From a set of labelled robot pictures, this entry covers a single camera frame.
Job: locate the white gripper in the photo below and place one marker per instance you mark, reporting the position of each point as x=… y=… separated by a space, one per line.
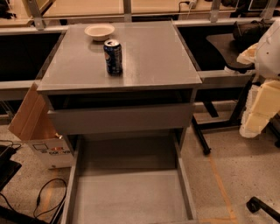
x=270 y=55

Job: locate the blue pepsi can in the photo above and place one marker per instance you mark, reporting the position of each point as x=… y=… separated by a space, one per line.
x=113 y=56

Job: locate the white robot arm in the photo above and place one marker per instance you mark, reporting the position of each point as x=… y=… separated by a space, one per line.
x=267 y=63

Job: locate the grey drawer cabinet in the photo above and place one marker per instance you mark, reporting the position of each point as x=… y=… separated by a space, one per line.
x=156 y=70

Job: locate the grey top drawer front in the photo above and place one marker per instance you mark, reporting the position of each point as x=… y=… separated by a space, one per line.
x=123 y=119

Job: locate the open grey middle drawer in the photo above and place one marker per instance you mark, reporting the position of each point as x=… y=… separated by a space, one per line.
x=140 y=180

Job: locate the dark device on table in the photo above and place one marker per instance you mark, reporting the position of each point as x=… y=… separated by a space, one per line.
x=250 y=33

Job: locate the black side table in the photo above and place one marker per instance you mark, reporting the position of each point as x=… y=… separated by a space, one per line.
x=220 y=89

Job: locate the black chair wheel base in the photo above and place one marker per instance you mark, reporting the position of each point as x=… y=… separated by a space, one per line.
x=255 y=204

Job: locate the white paper bowl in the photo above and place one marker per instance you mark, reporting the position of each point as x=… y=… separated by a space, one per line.
x=99 y=32

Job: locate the open cardboard box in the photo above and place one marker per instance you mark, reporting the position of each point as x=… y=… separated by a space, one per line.
x=32 y=126

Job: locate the black equipment at left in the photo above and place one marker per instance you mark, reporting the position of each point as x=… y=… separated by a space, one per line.
x=8 y=167

